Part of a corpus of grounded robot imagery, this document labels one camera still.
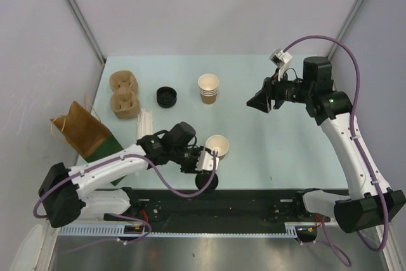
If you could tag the brown pulp cup carriers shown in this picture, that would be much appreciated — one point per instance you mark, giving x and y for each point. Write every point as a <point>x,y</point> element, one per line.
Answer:
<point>124,102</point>

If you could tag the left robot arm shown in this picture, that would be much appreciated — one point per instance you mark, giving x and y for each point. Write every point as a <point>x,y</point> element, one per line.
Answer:
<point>67,192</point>

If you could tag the stack of brown paper cups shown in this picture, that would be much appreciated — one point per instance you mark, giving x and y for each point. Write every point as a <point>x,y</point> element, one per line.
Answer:
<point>208,88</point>

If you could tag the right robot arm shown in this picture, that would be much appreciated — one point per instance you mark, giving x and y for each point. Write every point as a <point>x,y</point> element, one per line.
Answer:
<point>370,201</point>

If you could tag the white slotted cable duct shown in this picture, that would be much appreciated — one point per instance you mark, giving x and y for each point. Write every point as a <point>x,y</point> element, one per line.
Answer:
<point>122,230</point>

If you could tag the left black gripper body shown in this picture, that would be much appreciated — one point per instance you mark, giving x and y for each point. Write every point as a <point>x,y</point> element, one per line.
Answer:
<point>188,159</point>

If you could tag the aluminium frame rail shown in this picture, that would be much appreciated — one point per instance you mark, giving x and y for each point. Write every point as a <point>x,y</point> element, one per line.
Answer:
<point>381,117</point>

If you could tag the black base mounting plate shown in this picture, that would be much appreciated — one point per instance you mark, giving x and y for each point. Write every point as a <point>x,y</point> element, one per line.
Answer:
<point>218,212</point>

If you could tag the black cup lid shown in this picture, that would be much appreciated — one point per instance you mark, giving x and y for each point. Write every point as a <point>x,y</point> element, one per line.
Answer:
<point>202,179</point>

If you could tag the brown paper cup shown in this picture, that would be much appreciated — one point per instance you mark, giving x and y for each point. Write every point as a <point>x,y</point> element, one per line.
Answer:
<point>218,143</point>

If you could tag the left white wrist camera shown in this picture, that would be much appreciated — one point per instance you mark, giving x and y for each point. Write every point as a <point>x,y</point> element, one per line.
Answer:
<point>208,160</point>

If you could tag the green paper bag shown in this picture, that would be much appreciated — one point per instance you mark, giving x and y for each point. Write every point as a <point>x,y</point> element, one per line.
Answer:
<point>105,148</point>

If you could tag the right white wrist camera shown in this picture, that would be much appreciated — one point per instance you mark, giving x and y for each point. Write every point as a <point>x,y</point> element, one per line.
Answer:
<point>282,60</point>

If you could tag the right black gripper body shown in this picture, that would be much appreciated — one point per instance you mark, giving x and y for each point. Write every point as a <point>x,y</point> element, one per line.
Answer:
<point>287,91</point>

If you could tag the stack of black lids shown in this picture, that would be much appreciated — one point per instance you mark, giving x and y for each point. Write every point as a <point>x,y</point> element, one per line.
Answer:
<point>166,97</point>

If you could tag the white wrapped straws bundle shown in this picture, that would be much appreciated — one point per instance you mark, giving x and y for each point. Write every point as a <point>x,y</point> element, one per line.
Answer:
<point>145,123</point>

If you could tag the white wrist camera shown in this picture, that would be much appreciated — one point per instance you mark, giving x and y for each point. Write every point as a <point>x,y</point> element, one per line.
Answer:
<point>208,160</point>
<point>282,60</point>

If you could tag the brown paper bag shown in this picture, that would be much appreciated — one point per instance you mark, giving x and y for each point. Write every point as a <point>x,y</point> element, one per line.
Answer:
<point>82,131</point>

